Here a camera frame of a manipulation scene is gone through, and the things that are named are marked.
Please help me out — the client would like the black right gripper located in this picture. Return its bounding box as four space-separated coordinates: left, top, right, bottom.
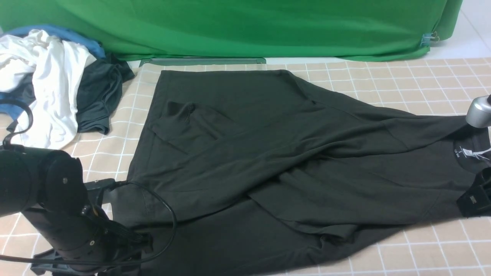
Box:
456 168 491 218

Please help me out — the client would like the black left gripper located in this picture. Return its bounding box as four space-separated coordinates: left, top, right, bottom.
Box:
23 179 154 276

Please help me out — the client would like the dark gray long-sleeve shirt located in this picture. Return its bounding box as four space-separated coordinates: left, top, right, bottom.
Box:
127 70 490 276

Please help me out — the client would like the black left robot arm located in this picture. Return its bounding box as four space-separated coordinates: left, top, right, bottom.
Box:
1 148 153 276

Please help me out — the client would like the dark teal crumpled shirt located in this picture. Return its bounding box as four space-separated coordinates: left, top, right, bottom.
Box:
0 52 135 135

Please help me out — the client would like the white crumpled shirt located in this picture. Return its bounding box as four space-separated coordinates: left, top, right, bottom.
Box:
1 30 96 149

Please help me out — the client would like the checkered beige tablecloth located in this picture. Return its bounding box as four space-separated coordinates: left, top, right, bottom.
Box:
0 57 491 276

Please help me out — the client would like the blue crumpled garment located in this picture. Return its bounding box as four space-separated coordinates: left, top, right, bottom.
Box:
1 25 106 124

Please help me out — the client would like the blue binder clip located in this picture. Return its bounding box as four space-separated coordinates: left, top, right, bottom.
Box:
420 31 440 48

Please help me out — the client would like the green backdrop cloth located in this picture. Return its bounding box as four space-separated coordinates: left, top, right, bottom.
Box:
0 0 462 62

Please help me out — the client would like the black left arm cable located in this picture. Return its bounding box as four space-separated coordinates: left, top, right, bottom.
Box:
0 100 178 268

